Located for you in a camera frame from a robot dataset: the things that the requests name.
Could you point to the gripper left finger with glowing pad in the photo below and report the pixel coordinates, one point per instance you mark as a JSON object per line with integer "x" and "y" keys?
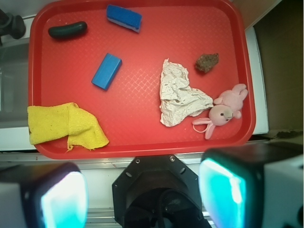
{"x": 43, "y": 196}

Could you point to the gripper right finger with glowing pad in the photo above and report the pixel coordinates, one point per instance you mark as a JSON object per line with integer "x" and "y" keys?
{"x": 258, "y": 185}

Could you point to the brown rock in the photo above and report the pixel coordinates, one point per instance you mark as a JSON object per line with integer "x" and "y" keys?
{"x": 206, "y": 62}

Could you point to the yellow cloth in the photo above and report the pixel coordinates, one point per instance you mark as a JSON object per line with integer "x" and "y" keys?
{"x": 66, "y": 120}

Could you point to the pink plush bunny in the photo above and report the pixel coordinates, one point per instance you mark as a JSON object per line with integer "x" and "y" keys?
{"x": 226, "y": 107}

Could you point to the crumpled white paper towel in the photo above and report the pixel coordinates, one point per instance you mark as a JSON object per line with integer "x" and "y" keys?
{"x": 178, "y": 99}

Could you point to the blue wooden block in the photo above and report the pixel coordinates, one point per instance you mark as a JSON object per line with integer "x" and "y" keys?
{"x": 106, "y": 71}

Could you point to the red plastic tray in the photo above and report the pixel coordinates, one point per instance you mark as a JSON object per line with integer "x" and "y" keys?
{"x": 61, "y": 71}

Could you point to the dark green cucumber toy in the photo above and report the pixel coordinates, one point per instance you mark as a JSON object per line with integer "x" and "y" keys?
{"x": 68, "y": 31}

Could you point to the black knob fixture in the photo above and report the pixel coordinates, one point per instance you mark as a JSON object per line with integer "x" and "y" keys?
{"x": 11, "y": 25}

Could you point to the blue sponge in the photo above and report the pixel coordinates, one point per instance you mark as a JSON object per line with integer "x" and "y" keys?
{"x": 124, "y": 17}

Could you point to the black octagonal mount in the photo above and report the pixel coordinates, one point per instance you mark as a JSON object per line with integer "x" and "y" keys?
{"x": 158, "y": 192}

